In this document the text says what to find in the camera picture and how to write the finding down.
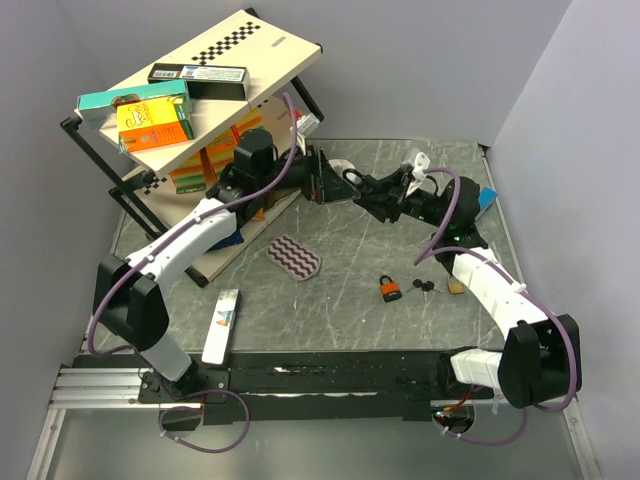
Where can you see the brass padlock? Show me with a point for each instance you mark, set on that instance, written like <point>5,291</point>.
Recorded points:
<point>455,287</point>

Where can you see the aluminium frame rail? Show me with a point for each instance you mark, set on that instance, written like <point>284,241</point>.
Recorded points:
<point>96,388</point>

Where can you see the yellow green sponge pack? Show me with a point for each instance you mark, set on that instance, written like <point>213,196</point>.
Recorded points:
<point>252,120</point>
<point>190,176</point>
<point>220,150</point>

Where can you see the teal long box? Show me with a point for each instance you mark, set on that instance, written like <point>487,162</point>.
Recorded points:
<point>98,109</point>

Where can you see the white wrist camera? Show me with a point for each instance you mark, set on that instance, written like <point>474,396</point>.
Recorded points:
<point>418,163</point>
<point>305,125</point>

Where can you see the pink striped sponge pad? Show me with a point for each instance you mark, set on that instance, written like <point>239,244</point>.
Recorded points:
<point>300,263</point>

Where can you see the black padlock with keys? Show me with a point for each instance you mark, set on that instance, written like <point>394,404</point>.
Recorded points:
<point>365,185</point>

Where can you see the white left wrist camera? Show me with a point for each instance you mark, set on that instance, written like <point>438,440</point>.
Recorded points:
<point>305,125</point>

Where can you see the orange yellow box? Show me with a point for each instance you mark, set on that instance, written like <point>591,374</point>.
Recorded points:
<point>154,123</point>

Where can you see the white toilet paper roll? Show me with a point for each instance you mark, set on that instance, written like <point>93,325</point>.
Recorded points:
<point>345,169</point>

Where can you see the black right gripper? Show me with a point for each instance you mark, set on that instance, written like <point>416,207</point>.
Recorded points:
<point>381,207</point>

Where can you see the black white long box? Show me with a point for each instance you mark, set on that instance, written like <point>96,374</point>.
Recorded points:
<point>205,82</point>

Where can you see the black headed keys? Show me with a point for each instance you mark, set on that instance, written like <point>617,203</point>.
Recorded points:
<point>425,287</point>

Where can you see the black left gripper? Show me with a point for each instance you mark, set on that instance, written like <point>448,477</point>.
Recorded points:
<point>331,186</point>

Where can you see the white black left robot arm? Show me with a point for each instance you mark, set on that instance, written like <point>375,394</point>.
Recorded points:
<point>129,294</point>

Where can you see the blue silver box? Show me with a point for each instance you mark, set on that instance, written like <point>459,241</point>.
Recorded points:
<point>486,199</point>

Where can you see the orange black padlock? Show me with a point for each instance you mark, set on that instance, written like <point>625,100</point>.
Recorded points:
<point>389,289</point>

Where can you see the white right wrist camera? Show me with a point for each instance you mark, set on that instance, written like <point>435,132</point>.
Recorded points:
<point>418,163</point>

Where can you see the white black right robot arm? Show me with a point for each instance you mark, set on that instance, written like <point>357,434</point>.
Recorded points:
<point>539,363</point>

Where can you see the beige black tiered shelf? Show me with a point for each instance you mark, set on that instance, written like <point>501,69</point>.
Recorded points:
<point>274,59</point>

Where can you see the white toothpaste box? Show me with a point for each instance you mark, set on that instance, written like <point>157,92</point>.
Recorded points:
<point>221,326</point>

